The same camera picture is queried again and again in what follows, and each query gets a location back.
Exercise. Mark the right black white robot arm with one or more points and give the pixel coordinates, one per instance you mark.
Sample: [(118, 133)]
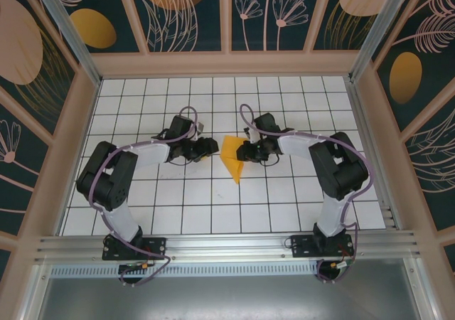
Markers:
[(341, 174)]

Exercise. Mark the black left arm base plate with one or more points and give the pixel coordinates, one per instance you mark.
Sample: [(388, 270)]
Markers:
[(156, 247)]

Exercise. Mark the orange cloth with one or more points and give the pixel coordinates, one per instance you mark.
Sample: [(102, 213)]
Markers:
[(231, 153)]

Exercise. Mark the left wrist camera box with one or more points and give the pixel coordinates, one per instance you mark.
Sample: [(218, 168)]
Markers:
[(200, 128)]

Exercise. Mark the grey metal panel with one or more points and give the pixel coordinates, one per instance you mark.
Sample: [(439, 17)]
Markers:
[(227, 298)]

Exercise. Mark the aluminium frame post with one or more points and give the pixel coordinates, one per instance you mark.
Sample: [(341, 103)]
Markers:
[(71, 32), (375, 32)]

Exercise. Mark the aluminium mounting rail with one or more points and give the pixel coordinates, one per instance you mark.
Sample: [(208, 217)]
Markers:
[(227, 245)]

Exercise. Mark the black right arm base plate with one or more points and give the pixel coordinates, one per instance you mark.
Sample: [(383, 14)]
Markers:
[(302, 247)]

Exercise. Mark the black controller board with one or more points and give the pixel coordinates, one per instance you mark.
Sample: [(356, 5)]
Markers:
[(133, 266)]

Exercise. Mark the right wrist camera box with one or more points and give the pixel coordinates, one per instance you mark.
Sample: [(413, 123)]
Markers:
[(253, 137)]

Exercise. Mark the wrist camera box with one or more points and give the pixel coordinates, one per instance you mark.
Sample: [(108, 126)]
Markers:
[(200, 128), (253, 137)]

